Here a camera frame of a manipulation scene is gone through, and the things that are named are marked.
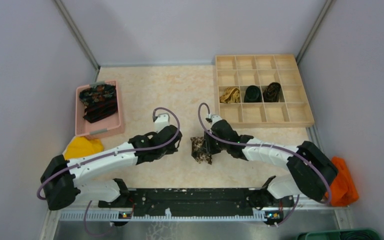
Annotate brown floral patterned tie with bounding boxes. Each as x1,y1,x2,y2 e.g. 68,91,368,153
190,136,213,165

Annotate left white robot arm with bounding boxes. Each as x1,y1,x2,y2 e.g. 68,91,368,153
37,113,183,211

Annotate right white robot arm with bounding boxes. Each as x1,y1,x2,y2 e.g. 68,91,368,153
204,114,339,206

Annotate dark ties in basket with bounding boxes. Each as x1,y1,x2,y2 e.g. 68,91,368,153
78,83,118,124

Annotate rolled yellow tie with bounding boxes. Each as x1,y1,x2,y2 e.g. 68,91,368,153
219,87,241,104

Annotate pink plastic basket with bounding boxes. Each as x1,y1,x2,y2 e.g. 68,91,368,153
75,80,125,140

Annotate rolled dark green tie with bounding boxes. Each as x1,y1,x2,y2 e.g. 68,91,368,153
243,85,263,103

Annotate wooden compartment tray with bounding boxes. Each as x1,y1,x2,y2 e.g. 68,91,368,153
214,54,315,128

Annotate rolled brown patterned tie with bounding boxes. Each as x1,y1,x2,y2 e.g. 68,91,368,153
262,82,282,103

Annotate yellow cloth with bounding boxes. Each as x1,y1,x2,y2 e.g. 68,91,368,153
62,136,104,160

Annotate orange cloth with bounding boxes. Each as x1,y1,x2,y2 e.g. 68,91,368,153
330,156,360,207

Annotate green bin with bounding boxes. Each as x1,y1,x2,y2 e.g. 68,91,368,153
296,228,382,240

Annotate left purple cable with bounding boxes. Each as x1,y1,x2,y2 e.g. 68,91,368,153
36,106,182,238

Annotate purple cable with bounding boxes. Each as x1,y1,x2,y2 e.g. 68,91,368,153
36,106,182,238
197,102,332,228

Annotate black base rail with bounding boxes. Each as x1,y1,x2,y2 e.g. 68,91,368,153
98,188,294,217

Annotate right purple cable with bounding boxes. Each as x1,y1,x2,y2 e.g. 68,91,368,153
197,102,332,228

